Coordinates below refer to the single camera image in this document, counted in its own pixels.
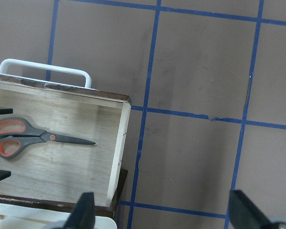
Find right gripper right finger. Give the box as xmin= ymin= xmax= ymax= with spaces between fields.
xmin=228 ymin=190 xmax=272 ymax=229

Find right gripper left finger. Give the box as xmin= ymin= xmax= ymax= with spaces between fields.
xmin=63 ymin=192 xmax=95 ymax=229

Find orange grey scissors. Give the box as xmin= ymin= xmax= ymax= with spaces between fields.
xmin=0 ymin=117 xmax=96 ymax=159

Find white drawer handle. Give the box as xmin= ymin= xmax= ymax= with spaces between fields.
xmin=0 ymin=58 xmax=92 ymax=88

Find dark brown wooden drawer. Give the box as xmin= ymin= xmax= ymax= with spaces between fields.
xmin=0 ymin=74 xmax=131 ymax=207

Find white foam tray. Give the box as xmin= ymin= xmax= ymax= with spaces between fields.
xmin=0 ymin=201 xmax=117 ymax=229

